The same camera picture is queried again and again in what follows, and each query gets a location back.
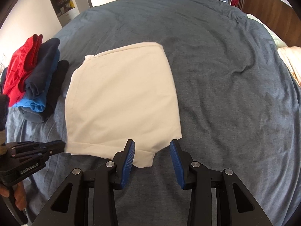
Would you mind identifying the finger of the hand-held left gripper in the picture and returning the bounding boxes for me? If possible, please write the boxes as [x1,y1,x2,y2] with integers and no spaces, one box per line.
[11,140,64,149]
[12,145,66,161]

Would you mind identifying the dark cloth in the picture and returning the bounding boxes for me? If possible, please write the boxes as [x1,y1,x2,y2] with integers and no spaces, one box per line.
[0,94,9,133]

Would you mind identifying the person's left hand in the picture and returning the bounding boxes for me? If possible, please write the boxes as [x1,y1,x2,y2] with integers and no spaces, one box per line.
[0,183,28,212]

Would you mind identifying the red folded shorts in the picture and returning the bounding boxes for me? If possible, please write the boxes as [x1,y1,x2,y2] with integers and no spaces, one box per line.
[2,34,44,108]

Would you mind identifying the arched wall niche shelf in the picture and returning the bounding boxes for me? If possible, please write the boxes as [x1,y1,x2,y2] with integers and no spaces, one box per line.
[44,0,80,27]

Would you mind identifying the blue folded garment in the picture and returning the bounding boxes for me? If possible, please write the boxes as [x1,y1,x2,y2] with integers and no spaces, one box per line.
[14,52,60,113]

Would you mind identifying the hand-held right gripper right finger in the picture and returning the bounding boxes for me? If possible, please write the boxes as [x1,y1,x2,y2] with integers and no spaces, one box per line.
[169,139,274,226]

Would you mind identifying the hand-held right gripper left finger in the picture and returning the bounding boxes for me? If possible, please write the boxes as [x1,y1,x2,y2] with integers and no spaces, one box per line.
[32,139,136,226]

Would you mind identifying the orange print yellow pillow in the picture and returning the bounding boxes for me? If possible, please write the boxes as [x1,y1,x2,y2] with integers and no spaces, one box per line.
[277,46,301,87]

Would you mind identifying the blue-grey bed blanket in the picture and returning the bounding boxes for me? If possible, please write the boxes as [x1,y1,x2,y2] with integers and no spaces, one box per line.
[5,0,301,226]

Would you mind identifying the dark wooden headboard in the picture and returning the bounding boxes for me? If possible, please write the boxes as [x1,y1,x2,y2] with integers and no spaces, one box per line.
[239,0,297,31]

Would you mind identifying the cream pants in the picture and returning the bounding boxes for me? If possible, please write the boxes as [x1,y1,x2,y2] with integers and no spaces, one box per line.
[64,42,183,169]

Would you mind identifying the dark grey folded garment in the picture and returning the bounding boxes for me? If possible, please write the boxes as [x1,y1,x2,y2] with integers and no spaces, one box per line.
[19,60,70,123]

